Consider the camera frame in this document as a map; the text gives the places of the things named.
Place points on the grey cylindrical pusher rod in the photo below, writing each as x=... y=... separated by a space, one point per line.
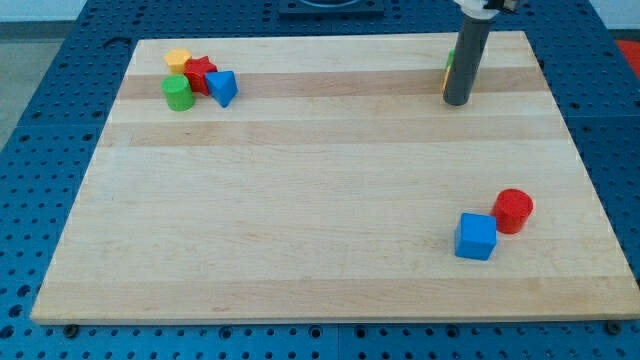
x=470 y=45

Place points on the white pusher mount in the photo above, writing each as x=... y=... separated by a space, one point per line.
x=488 y=9

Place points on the yellow heart block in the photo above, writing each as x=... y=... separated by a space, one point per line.
x=445 y=79

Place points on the blue cube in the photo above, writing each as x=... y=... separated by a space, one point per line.
x=475 y=236

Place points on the green block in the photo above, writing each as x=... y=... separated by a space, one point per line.
x=450 y=59

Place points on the red cylinder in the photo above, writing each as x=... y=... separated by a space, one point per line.
x=511 y=209

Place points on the wooden board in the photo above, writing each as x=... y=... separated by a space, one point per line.
x=329 y=190

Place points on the blue triangular prism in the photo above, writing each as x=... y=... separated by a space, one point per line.
x=222 y=86

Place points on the red star block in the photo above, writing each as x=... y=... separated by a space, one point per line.
x=196 y=69

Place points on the yellow pentagon block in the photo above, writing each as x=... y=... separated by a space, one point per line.
x=175 y=60

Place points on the green cylinder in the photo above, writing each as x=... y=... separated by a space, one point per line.
x=177 y=91

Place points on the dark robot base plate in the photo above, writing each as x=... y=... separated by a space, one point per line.
x=300 y=8

